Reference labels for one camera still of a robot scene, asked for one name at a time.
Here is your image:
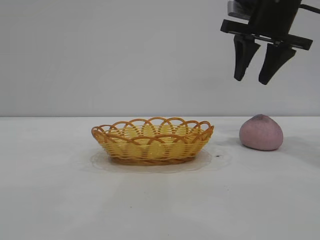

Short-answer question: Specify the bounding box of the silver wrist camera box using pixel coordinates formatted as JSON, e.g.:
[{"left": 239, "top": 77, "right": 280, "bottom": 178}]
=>
[{"left": 227, "top": 0, "right": 256, "bottom": 20}]

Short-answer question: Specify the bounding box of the pink peach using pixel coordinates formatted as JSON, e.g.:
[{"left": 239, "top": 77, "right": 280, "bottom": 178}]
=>
[{"left": 238, "top": 113, "right": 284, "bottom": 152}]

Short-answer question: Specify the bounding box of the black cable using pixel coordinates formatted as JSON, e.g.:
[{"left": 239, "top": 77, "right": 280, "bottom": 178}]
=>
[{"left": 299, "top": 3, "right": 320, "bottom": 14}]

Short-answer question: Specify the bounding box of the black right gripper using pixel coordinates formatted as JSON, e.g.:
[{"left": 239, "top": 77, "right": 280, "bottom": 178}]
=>
[{"left": 220, "top": 0, "right": 314, "bottom": 86}]

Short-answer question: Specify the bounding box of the yellow woven wicker basket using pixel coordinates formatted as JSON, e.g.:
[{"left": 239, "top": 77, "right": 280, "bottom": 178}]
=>
[{"left": 91, "top": 116, "right": 215, "bottom": 167}]

